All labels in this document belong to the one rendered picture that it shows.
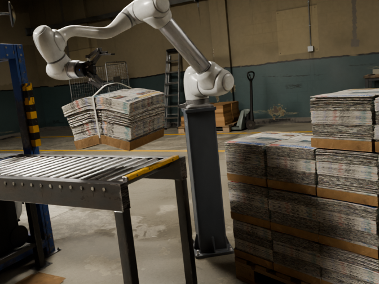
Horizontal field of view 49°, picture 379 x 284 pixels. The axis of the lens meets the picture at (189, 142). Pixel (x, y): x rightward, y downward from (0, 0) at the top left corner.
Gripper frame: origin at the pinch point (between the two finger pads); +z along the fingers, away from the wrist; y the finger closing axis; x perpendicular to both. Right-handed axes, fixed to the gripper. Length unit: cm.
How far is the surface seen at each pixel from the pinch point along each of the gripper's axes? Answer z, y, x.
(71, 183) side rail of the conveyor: -5, 49, 30
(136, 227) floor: -72, 138, -100
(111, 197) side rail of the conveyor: 18, 52, 30
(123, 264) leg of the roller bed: 22, 82, 31
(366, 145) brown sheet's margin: 112, 34, -20
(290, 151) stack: 77, 43, -34
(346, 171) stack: 104, 47, -25
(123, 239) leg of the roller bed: 23, 70, 31
